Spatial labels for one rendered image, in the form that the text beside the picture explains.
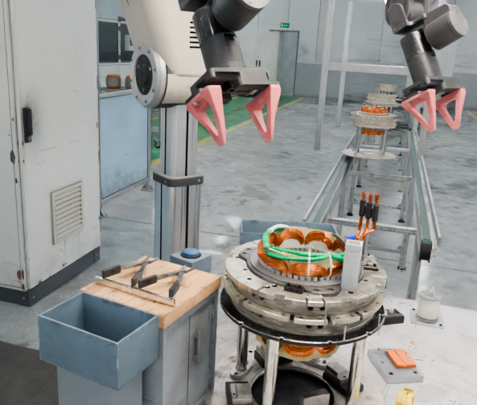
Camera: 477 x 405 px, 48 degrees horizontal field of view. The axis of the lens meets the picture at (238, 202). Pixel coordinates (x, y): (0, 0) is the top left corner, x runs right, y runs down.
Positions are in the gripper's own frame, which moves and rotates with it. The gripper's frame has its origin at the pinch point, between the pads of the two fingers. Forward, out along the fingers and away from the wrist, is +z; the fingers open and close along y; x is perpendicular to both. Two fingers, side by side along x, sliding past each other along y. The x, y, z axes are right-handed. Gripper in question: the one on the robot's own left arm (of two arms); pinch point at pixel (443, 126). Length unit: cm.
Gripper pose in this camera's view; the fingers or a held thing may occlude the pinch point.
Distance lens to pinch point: 114.4
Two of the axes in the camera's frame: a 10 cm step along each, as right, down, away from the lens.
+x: -5.3, 2.6, 8.1
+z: 2.5, 9.6, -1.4
